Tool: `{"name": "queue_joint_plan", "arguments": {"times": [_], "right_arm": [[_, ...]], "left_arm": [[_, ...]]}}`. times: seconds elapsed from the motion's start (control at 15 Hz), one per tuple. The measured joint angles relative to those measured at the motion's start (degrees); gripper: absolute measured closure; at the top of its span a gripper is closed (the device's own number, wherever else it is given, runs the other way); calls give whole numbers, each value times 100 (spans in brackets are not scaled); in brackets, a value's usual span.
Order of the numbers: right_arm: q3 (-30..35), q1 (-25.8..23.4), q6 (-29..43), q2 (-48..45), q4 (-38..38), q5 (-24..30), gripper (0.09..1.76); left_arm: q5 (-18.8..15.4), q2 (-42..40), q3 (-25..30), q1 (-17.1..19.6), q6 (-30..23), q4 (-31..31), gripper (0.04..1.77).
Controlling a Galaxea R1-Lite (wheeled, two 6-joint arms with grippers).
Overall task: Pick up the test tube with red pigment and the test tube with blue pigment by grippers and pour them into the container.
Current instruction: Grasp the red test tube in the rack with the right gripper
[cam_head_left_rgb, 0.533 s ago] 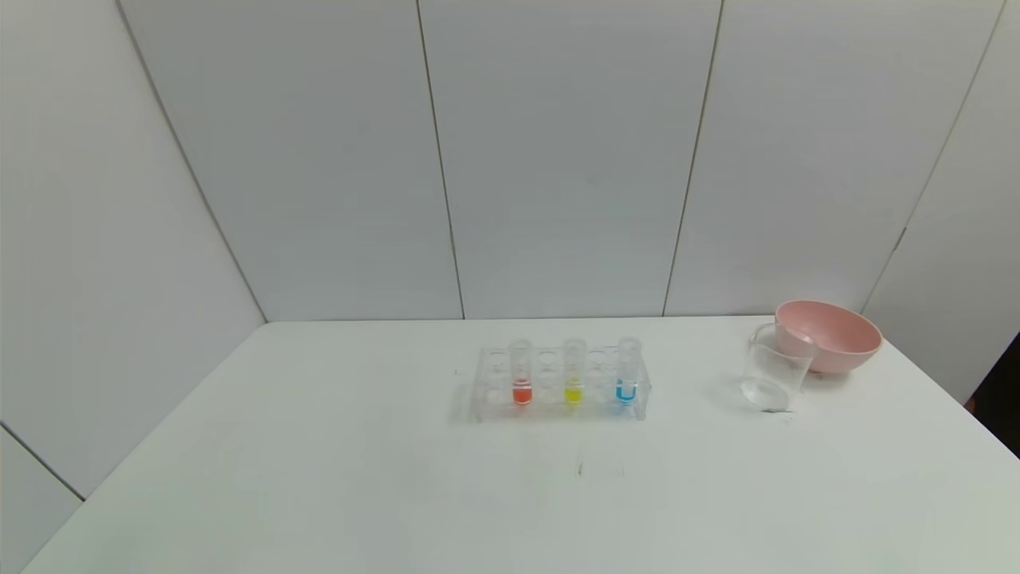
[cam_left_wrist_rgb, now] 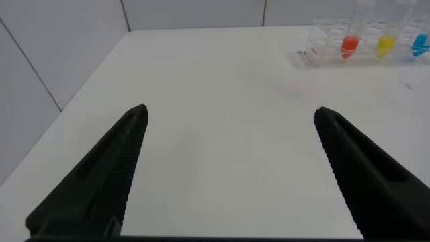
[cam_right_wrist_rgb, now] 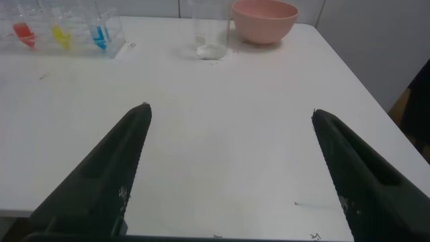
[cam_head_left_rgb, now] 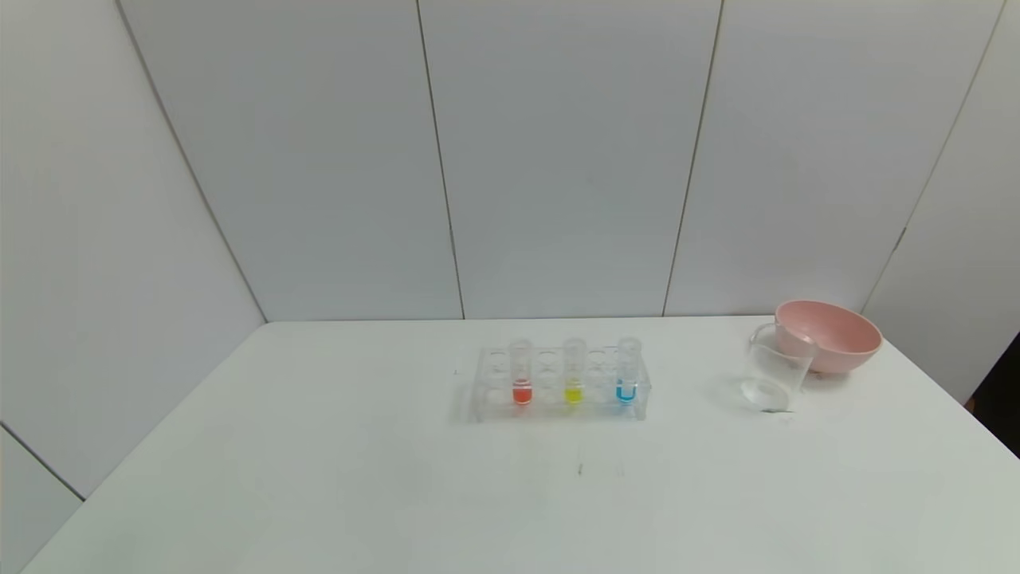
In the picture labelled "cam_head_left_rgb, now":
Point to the clear plastic test tube rack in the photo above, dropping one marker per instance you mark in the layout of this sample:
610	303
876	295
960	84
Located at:
486	383

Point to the test tube with blue pigment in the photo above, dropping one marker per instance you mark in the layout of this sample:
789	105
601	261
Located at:
628	391

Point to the pink bowl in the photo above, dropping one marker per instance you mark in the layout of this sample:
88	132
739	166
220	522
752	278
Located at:
845	343

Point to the clear glass beaker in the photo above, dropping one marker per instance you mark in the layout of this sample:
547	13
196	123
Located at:
777	375

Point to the test tube with red pigment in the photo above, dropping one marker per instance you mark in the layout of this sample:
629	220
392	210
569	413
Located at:
520	392

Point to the test tube with yellow pigment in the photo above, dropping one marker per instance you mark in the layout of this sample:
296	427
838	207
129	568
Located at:
574	392

